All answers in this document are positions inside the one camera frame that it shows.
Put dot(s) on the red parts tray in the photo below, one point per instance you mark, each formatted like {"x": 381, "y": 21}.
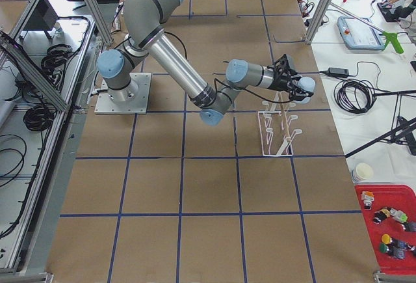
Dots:
{"x": 389, "y": 213}

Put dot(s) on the green plastic handle tool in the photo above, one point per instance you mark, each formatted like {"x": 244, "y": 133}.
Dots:
{"x": 392, "y": 38}

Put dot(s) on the black power adapter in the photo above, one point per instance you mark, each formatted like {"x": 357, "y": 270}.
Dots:
{"x": 338, "y": 72}

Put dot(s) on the teach pendant tablet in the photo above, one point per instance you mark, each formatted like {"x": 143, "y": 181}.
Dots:
{"x": 358, "y": 35}

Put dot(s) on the light blue plastic cup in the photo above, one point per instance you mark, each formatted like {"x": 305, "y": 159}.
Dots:
{"x": 307, "y": 84}

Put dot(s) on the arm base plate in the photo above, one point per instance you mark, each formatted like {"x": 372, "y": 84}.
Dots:
{"x": 131, "y": 100}

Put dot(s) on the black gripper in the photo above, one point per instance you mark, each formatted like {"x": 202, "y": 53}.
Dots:
{"x": 281, "y": 82}

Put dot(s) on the white wire cup rack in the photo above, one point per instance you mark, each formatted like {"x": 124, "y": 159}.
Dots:
{"x": 276, "y": 133}

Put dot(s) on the white paper cup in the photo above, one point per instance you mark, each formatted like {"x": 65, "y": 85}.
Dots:
{"x": 362, "y": 172}

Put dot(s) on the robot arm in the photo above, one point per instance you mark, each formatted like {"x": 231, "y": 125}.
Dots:
{"x": 144, "y": 20}

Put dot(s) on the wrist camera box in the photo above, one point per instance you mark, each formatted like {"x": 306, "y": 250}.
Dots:
{"x": 284, "y": 65}

